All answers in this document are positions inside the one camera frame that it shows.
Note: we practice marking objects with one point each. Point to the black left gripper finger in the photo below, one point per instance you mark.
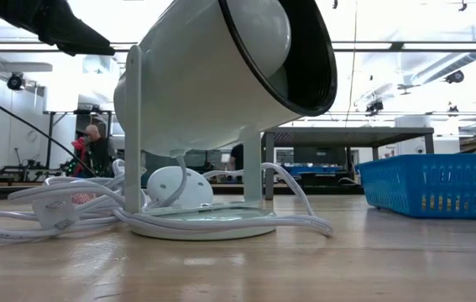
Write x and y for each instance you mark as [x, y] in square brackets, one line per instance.
[74, 33]

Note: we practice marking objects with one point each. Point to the white spotlight lamp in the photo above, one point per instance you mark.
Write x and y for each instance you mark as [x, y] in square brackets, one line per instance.
[187, 105]

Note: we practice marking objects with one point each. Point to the blue plastic basket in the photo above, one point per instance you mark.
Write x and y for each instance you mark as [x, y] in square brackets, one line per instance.
[430, 163]

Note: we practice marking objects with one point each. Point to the person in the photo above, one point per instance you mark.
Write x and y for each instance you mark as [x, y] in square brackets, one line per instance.
[97, 153]
[237, 157]

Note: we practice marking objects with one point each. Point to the white round mounting plate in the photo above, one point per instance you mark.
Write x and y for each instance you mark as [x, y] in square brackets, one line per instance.
[195, 189]

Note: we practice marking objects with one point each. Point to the black ceiling camera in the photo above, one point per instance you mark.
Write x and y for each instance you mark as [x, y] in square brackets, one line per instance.
[456, 76]
[374, 107]
[15, 80]

